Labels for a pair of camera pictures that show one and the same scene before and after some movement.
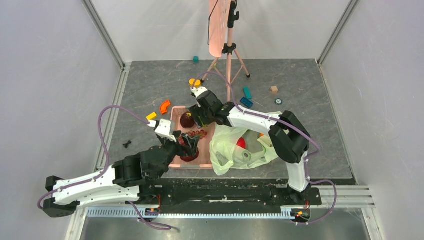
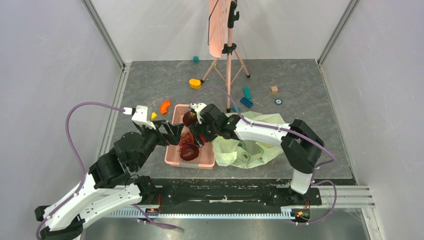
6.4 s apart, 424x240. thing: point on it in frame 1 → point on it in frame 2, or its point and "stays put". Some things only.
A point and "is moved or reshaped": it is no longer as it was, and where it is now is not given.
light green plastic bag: x=225 y=154 is moved or reshaped
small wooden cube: x=274 y=90 stays put
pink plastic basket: x=205 y=158 stays put
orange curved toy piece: x=164 y=106 stays put
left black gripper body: x=174 y=148 → x=154 y=136
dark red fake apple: x=186 y=120 stays put
